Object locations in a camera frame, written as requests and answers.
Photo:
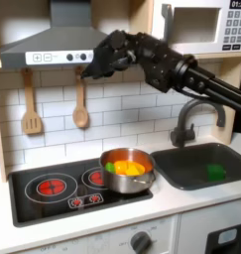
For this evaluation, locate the white toy kitchen unit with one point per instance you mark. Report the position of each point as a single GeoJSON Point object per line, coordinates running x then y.
{"type": "Point", "coordinates": [191, 218]}

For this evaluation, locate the yellow wooden block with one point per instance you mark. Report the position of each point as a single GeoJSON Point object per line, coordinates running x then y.
{"type": "Point", "coordinates": [136, 170]}

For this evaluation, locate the white toy microwave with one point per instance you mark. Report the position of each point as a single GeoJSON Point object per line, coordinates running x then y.
{"type": "Point", "coordinates": [198, 26]}

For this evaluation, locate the orange toy carrot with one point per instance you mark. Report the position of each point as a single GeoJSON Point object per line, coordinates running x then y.
{"type": "Point", "coordinates": [120, 167]}

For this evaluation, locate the wooden shelf under microwave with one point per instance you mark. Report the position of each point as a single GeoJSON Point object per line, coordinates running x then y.
{"type": "Point", "coordinates": [224, 55]}

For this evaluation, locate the dark grey tap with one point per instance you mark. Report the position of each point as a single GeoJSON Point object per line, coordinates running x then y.
{"type": "Point", "coordinates": [183, 132]}

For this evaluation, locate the wooden spoon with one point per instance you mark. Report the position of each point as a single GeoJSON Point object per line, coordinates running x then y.
{"type": "Point", "coordinates": [80, 117]}

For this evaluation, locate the green wooden block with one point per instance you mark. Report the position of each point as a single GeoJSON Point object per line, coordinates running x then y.
{"type": "Point", "coordinates": [216, 172]}

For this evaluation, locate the grey extractor hood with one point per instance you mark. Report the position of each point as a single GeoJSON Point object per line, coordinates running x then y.
{"type": "Point", "coordinates": [59, 36]}

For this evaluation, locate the grey oven knob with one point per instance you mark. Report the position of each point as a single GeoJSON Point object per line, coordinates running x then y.
{"type": "Point", "coordinates": [141, 243]}

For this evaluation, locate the black toy stove top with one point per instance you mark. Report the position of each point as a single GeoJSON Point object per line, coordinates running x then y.
{"type": "Point", "coordinates": [32, 211]}

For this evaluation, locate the dark grey sink basin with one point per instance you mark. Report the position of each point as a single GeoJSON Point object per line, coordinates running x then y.
{"type": "Point", "coordinates": [181, 165]}

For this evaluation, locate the steel pot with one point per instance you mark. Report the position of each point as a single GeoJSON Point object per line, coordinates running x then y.
{"type": "Point", "coordinates": [125, 185]}

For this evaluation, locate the wooden slotted spatula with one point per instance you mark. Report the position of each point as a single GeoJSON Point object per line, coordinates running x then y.
{"type": "Point", "coordinates": [31, 124]}

